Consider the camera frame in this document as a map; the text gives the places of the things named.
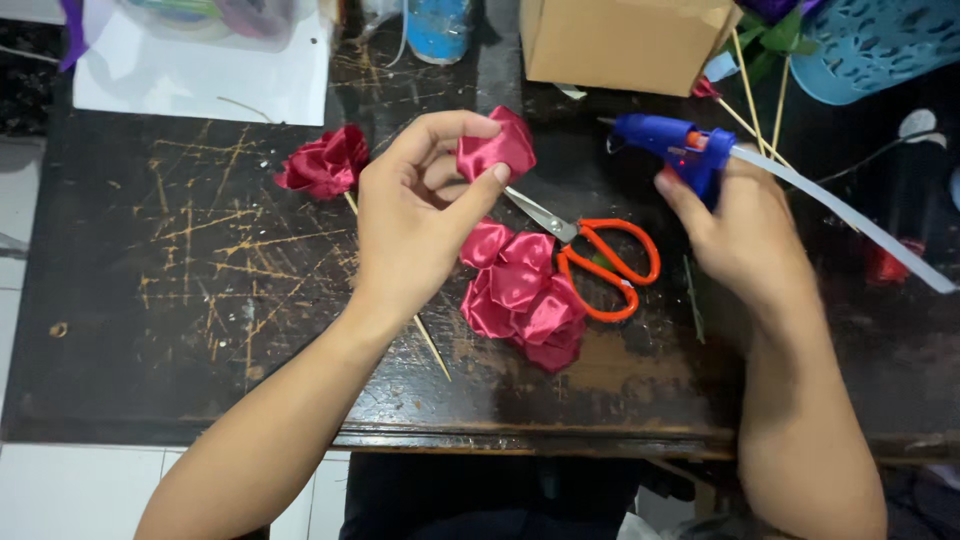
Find person's left hand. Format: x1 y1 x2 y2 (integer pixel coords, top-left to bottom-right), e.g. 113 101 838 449
352 111 513 321

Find person's right hand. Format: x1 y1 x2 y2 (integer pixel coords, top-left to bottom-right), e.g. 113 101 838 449
654 153 820 321

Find blue hot glue gun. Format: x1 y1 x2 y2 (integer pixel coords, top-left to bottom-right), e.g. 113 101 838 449
597 113 738 212

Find red ribbon petal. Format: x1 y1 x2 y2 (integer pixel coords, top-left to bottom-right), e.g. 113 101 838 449
456 105 538 186

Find thin green stem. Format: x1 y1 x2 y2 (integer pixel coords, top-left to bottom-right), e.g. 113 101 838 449
681 255 707 346

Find small red rosebud on skewer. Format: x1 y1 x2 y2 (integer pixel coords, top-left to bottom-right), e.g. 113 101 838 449
690 76 795 171

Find bare wooden skewer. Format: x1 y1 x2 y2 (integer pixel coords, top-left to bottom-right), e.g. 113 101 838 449
770 54 792 155
729 28 767 157

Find light blue tape piece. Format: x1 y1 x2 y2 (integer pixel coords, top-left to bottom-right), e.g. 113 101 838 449
702 51 741 84

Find brown cardboard box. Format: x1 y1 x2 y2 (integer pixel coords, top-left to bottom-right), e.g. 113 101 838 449
519 0 744 99

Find white glue stick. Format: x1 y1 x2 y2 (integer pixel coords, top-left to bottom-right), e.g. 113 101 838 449
730 145 960 295

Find pile of red satin petals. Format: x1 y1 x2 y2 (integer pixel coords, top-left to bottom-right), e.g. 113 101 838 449
459 217 589 375

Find green artificial leaves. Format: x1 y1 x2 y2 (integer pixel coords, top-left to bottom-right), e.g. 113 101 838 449
726 6 820 82

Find purple artificial flower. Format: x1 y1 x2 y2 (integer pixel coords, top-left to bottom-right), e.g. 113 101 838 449
736 0 825 25

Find red ribbon scrap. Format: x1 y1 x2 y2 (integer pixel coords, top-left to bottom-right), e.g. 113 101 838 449
866 238 928 288

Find light blue plastic basket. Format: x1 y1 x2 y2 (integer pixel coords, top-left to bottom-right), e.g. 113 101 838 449
789 0 960 107

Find blue glitter bottle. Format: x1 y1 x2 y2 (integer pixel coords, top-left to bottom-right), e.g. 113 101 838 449
405 0 474 67

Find red ribbon rose on skewer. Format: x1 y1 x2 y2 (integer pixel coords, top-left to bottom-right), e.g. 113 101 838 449
273 123 453 383

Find person's dark trousers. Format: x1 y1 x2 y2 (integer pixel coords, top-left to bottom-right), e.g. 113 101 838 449
339 451 645 540

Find white paper sheet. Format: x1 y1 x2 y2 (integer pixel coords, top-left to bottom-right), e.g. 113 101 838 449
72 0 336 128

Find clear plastic bag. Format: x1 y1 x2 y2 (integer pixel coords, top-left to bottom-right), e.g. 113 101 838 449
116 0 320 55

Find purple ribbon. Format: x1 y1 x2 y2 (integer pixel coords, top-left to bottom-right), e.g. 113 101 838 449
58 0 93 73

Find orange handled scissors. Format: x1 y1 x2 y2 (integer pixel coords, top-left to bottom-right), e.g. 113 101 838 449
503 186 663 324

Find black cable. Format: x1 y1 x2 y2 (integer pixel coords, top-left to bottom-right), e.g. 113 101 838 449
816 129 948 187

